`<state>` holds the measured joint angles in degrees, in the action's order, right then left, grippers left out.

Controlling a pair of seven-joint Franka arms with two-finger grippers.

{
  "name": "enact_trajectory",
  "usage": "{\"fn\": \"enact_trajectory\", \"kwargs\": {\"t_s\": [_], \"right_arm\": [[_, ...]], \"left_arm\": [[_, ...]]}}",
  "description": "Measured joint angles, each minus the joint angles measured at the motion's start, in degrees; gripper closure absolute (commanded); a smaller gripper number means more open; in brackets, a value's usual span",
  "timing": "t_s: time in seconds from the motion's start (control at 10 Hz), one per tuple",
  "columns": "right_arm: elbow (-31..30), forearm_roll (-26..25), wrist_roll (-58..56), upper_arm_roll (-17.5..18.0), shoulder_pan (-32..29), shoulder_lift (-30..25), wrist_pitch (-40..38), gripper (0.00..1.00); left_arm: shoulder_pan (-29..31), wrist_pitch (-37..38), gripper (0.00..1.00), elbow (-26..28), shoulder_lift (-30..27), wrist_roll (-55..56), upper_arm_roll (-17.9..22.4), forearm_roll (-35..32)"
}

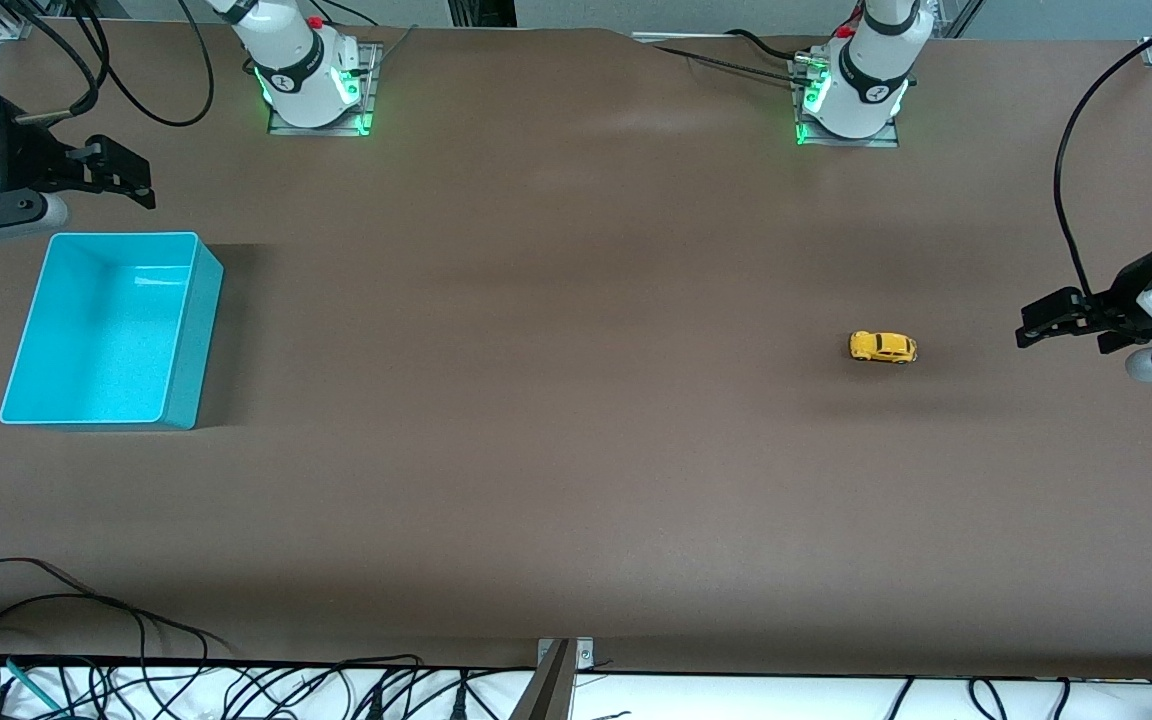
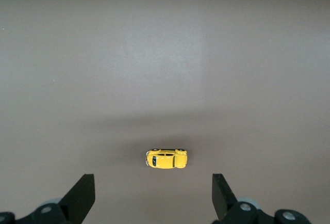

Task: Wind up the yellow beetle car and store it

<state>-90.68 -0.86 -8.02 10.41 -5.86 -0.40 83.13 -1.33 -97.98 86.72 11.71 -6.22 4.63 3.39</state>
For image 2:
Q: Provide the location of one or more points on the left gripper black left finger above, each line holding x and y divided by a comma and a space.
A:
80, 198

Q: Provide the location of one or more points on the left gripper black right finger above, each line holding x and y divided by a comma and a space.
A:
221, 198

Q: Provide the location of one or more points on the yellow beetle toy car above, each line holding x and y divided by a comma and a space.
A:
166, 160

